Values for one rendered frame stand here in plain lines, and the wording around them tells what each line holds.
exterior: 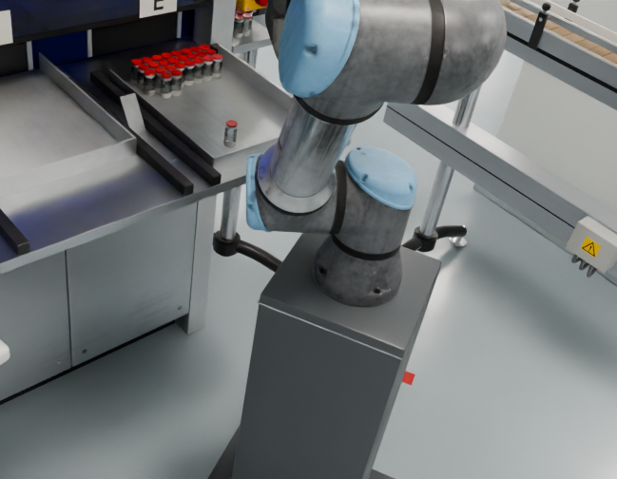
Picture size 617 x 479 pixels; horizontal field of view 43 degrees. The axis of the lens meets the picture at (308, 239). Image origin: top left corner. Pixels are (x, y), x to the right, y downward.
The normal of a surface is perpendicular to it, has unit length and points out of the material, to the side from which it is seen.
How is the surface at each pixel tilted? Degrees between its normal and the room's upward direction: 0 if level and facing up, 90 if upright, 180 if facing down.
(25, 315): 90
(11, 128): 0
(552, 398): 0
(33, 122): 0
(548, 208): 90
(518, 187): 90
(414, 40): 56
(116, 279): 90
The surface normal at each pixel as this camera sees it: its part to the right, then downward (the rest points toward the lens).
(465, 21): 0.38, -0.26
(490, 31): 0.72, -0.10
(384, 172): 0.28, -0.76
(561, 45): -0.74, 0.33
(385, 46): 0.15, 0.29
